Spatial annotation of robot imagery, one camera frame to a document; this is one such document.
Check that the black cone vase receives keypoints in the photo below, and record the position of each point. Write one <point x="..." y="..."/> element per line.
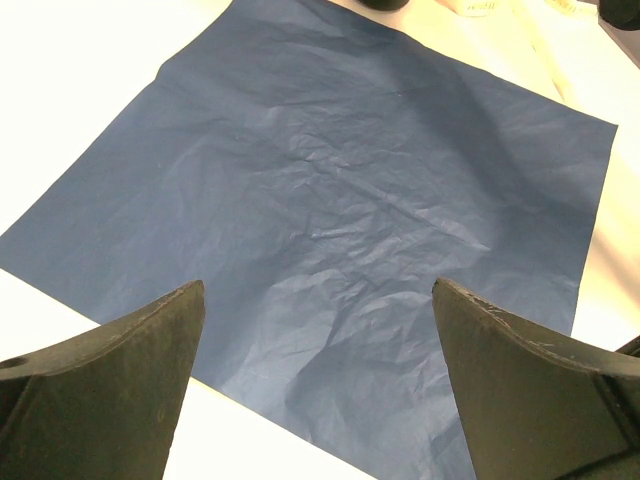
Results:
<point x="384" y="5"/>

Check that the cream printed ribbon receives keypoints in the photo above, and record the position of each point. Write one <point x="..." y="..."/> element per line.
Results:
<point x="479" y="8"/>

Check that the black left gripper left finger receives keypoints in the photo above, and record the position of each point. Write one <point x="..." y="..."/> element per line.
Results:
<point x="103" y="404"/>

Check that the blue wrapping paper sheet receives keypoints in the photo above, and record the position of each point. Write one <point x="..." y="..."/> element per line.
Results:
<point x="318" y="171"/>

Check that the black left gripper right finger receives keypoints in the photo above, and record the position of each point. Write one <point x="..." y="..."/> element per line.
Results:
<point x="535" y="403"/>

